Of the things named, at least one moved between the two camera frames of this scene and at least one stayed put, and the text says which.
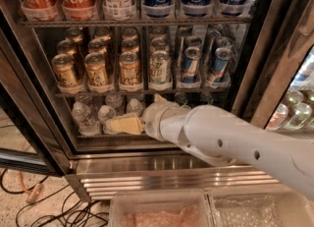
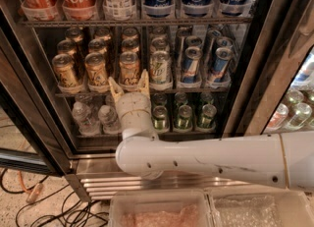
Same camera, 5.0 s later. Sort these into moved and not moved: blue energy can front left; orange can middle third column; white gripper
Moved: white gripper
Not moved: blue energy can front left; orange can middle third column
